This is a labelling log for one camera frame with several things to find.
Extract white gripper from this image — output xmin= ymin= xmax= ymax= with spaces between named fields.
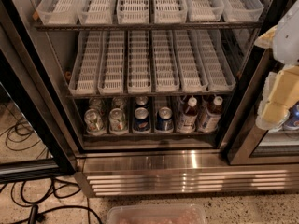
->
xmin=254 ymin=0 xmax=299 ymax=130

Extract blue pepsi can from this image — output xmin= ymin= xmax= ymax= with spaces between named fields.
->
xmin=135 ymin=96 xmax=150 ymax=108
xmin=133 ymin=107 xmax=150 ymax=132
xmin=156 ymin=106 xmax=174 ymax=133

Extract blue can behind right door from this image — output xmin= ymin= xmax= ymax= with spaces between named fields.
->
xmin=283 ymin=102 xmax=299 ymax=131

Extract right fridge glass door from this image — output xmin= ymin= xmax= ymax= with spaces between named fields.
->
xmin=227 ymin=49 xmax=299 ymax=165

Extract silver green can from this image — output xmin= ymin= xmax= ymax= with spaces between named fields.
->
xmin=109 ymin=108 xmax=128 ymax=135
xmin=84 ymin=108 xmax=107 ymax=136

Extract silver can rear left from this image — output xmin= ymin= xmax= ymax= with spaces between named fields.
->
xmin=89 ymin=98 xmax=105 ymax=113

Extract silver green can front left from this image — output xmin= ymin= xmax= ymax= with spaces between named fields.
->
xmin=84 ymin=108 xmax=107 ymax=136

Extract stainless fridge base grille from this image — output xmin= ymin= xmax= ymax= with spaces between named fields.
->
xmin=74 ymin=150 xmax=299 ymax=197

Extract open glass fridge door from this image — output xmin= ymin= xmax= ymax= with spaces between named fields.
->
xmin=0 ymin=0 xmax=77 ymax=184

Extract tea bottle white cap right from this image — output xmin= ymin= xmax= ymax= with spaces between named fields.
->
xmin=198 ymin=96 xmax=223 ymax=133

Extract tea bottle white cap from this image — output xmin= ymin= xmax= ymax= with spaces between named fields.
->
xmin=198 ymin=96 xmax=223 ymax=133
xmin=178 ymin=96 xmax=198 ymax=133

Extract tea bottle white cap left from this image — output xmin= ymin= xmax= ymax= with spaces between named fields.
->
xmin=178 ymin=96 xmax=198 ymax=133

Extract clear plastic container on floor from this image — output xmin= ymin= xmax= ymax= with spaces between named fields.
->
xmin=106 ymin=204 xmax=208 ymax=224

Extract middle wire shelf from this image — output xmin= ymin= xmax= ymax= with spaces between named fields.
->
xmin=66 ymin=91 xmax=234 ymax=99

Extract wire shelf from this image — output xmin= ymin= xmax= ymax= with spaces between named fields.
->
xmin=34 ymin=21 xmax=263 ymax=31
xmin=66 ymin=91 xmax=234 ymax=99

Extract top wire shelf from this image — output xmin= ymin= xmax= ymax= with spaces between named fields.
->
xmin=34 ymin=21 xmax=263 ymax=31

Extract black cables on floor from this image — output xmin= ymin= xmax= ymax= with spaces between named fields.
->
xmin=0 ymin=103 xmax=104 ymax=224

